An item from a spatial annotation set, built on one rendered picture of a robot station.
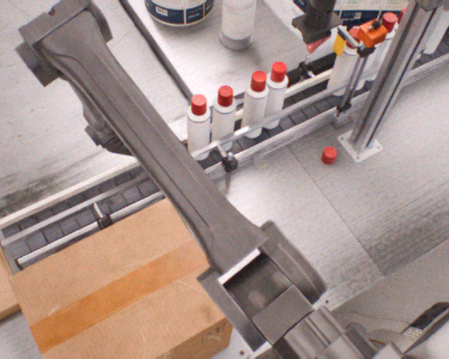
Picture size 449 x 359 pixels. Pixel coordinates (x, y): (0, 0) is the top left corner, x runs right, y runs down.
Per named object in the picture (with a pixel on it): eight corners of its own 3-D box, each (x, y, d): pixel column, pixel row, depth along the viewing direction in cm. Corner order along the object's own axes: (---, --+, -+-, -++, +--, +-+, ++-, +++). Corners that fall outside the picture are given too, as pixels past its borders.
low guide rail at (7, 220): (382, 50, 148) (385, 44, 147) (386, 52, 148) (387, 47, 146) (-3, 225, 118) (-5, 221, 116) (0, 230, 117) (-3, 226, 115)
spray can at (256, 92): (254, 118, 137) (262, 63, 119) (265, 133, 135) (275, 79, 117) (236, 126, 135) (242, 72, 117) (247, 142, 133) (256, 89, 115)
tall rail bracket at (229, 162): (220, 169, 135) (222, 131, 120) (235, 191, 132) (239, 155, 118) (209, 174, 134) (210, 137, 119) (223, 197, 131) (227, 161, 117)
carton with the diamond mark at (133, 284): (173, 252, 121) (168, 196, 98) (229, 346, 112) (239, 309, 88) (45, 320, 113) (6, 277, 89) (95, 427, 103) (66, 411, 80)
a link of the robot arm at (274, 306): (282, 358, 51) (326, 321, 52) (216, 275, 55) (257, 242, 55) (284, 363, 59) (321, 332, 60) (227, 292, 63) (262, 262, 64)
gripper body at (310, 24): (289, 25, 124) (294, -1, 118) (325, 10, 127) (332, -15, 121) (305, 44, 122) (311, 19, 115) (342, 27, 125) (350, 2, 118)
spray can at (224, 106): (225, 132, 134) (230, 77, 116) (236, 147, 132) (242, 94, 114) (207, 140, 133) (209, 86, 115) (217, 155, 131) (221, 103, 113)
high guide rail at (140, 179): (406, 54, 141) (408, 50, 140) (410, 57, 140) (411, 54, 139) (2, 244, 110) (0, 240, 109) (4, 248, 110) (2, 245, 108)
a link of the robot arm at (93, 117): (33, 75, 62) (109, 20, 63) (4, 38, 62) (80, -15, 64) (97, 152, 104) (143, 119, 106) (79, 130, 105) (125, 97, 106)
